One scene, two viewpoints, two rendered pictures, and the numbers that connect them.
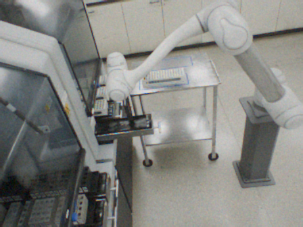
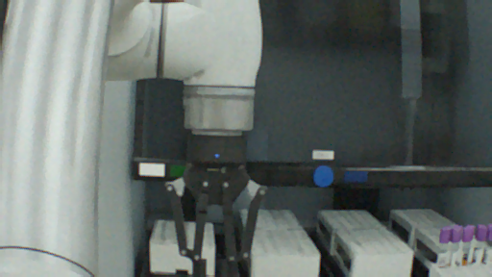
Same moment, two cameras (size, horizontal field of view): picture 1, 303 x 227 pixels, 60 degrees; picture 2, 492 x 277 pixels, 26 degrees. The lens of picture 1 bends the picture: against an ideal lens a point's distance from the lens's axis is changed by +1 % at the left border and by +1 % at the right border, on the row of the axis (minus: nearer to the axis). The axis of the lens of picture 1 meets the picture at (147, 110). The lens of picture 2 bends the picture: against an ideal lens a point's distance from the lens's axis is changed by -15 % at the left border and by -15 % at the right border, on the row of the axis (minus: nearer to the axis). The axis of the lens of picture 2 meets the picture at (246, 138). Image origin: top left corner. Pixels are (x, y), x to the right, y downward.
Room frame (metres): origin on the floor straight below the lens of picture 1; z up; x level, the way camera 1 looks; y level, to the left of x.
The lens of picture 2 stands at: (1.07, -1.42, 1.12)
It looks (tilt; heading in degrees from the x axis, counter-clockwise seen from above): 3 degrees down; 83
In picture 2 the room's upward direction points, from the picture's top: 2 degrees clockwise
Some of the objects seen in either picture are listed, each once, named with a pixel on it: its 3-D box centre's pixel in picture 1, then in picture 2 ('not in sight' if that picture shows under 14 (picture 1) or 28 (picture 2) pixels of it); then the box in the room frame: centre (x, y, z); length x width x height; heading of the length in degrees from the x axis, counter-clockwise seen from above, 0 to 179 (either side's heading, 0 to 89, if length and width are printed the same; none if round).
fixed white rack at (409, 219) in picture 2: not in sight; (421, 232); (1.68, 0.69, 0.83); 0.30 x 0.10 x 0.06; 85
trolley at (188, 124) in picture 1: (175, 112); not in sight; (1.64, -0.23, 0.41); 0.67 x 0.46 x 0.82; 83
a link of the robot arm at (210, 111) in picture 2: not in sight; (217, 111); (1.22, 0.11, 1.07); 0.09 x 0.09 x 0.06
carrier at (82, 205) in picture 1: (82, 209); not in sight; (0.63, 0.36, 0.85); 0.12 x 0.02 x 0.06; 176
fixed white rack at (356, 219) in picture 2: not in sight; (349, 235); (1.52, 0.70, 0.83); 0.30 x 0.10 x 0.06; 85
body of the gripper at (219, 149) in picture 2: not in sight; (215, 168); (1.22, 0.11, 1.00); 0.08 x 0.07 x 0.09; 176
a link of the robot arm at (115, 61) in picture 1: (117, 68); (210, 27); (1.20, 0.11, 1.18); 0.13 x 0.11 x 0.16; 177
